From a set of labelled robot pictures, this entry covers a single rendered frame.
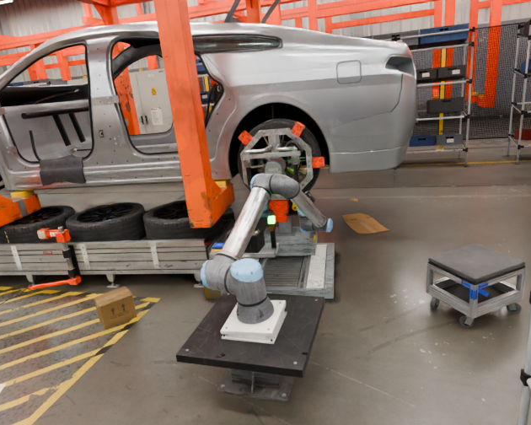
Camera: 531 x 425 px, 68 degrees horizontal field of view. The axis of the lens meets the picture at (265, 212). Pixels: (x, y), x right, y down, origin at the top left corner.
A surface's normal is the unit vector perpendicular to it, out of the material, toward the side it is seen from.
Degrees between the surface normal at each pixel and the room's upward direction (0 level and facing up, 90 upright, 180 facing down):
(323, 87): 90
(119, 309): 90
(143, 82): 90
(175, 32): 90
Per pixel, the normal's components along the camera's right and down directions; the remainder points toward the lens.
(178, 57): -0.18, 0.32
